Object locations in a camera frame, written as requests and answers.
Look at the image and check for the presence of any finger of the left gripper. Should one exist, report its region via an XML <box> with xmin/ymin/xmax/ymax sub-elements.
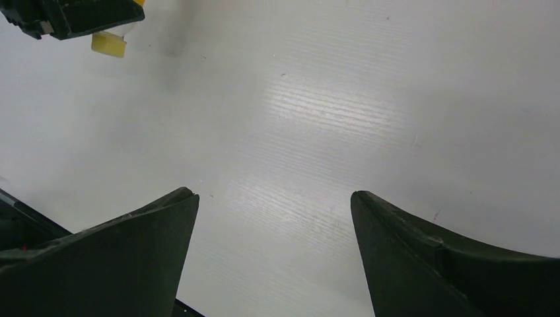
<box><xmin>1</xmin><ymin>0</ymin><xmax>145</xmax><ymax>40</ymax></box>

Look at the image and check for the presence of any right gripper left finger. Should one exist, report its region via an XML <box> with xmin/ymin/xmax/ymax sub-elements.
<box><xmin>0</xmin><ymin>187</ymin><xmax>200</xmax><ymax>317</ymax></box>

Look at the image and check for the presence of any yellow juice bottle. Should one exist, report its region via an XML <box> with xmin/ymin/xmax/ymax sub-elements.
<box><xmin>90</xmin><ymin>0</ymin><xmax>147</xmax><ymax>59</ymax></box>

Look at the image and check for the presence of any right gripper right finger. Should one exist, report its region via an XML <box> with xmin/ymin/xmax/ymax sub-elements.
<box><xmin>351</xmin><ymin>191</ymin><xmax>559</xmax><ymax>316</ymax></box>

